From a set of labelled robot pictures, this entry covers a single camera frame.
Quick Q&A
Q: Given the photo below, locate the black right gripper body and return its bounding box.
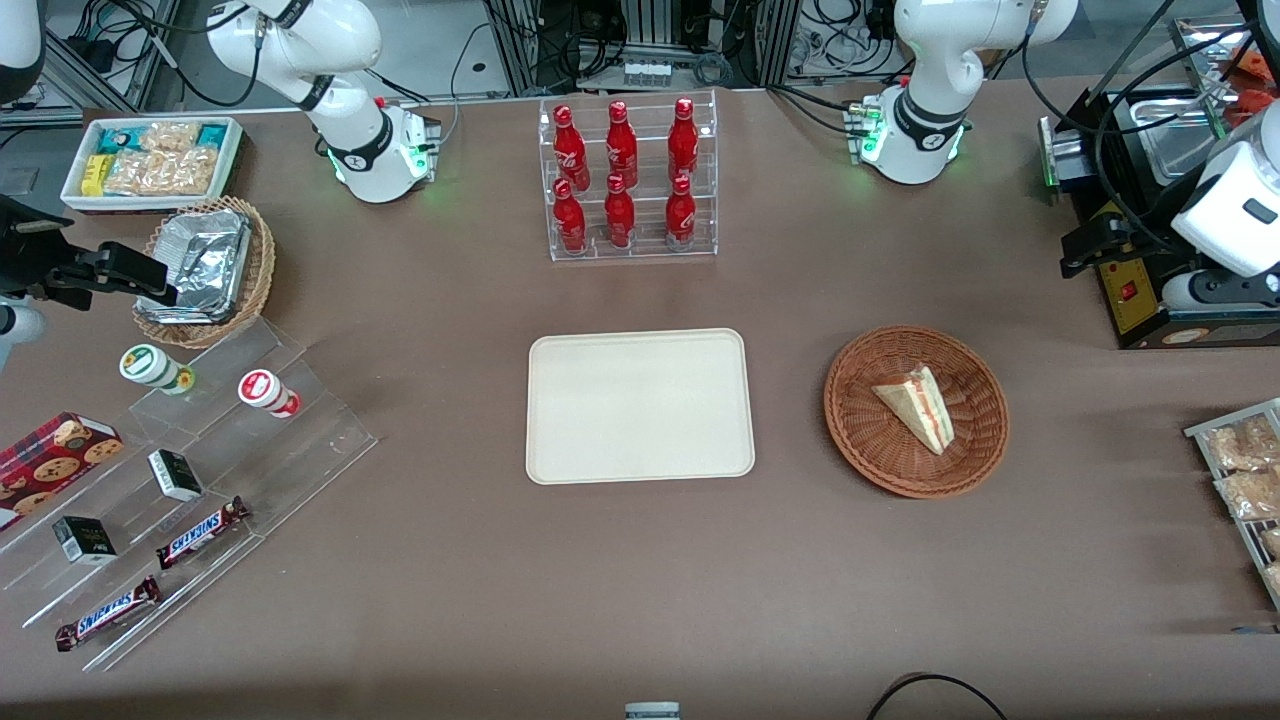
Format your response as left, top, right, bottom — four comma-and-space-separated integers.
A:
0, 195, 79, 303

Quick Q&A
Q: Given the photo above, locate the triangular sandwich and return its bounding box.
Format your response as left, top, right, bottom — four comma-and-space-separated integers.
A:
871, 364, 957, 457

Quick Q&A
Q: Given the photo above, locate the light wicker basket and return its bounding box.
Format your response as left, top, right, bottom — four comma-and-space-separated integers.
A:
131, 195, 277, 350

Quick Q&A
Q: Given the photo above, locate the round brown wicker basket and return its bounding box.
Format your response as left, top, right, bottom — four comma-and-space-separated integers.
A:
823, 325, 1011, 500

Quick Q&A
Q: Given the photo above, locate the beige plastic tray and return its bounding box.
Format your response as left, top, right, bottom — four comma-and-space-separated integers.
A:
525, 327, 757, 487

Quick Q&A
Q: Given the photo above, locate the white rectangular snack bin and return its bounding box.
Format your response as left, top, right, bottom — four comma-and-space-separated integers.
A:
59, 116, 247, 215

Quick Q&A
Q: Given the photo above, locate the black hot food warmer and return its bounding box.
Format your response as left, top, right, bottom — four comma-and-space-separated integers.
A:
1038, 15, 1280, 351

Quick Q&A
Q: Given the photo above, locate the silver foil container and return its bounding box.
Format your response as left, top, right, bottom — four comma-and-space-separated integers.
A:
138, 207, 252, 325

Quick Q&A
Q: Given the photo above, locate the steel warmer pan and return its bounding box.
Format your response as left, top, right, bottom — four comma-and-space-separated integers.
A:
1128, 94, 1219, 183

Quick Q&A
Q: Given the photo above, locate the green capped drink bottle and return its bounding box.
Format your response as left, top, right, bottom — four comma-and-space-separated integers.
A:
118, 343, 197, 396

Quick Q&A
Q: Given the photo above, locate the large clear cracker bag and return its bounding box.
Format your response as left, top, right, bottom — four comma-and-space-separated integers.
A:
103, 146, 223, 198

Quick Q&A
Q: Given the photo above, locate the small clear cracker bag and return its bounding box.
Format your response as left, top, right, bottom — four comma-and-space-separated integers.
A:
140, 121, 202, 154

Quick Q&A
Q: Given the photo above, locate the red plaid cookie box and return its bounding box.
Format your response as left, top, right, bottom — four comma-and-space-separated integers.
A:
0, 411, 126, 533

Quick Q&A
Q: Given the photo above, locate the red capped drink bottle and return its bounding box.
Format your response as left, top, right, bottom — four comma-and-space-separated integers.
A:
237, 368, 303, 420

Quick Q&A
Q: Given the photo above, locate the small black box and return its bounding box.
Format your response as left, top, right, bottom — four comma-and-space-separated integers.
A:
147, 449, 205, 503
52, 515, 118, 566

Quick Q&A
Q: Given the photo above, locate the clear acrylic stepped display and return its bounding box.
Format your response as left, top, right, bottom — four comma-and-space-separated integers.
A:
0, 317, 380, 674

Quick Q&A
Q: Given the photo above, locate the snickers chocolate bar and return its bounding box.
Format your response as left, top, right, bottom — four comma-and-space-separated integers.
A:
54, 575, 163, 653
155, 496, 252, 571

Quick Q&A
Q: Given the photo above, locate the red cola bottle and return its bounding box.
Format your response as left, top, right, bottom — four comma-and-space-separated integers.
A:
605, 99, 639, 190
552, 178, 588, 254
664, 174, 698, 250
667, 97, 700, 185
552, 104, 590, 193
603, 173, 637, 250

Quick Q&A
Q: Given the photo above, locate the clear acrylic bottle rack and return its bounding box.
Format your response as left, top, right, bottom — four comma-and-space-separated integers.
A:
537, 89, 720, 264

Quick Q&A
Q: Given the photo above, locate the white power strip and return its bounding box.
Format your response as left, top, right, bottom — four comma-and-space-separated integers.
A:
620, 57, 683, 88

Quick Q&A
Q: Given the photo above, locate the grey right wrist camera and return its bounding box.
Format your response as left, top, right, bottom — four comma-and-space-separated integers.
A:
0, 298, 48, 373

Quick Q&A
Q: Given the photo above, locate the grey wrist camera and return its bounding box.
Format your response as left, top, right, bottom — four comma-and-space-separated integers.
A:
0, 298, 48, 373
1160, 268, 1280, 313

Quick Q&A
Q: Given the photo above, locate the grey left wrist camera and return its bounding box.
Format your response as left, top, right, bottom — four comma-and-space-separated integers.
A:
1160, 268, 1280, 313

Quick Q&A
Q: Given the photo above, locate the grey wire rack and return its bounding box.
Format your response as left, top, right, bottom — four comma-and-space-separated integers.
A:
1184, 398, 1280, 612

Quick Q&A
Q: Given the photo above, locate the aluminium frame profile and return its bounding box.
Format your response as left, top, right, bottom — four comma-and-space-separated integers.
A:
40, 0, 183, 113

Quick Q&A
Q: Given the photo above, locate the black looped cable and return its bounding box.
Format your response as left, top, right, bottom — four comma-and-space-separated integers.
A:
864, 673, 1009, 720

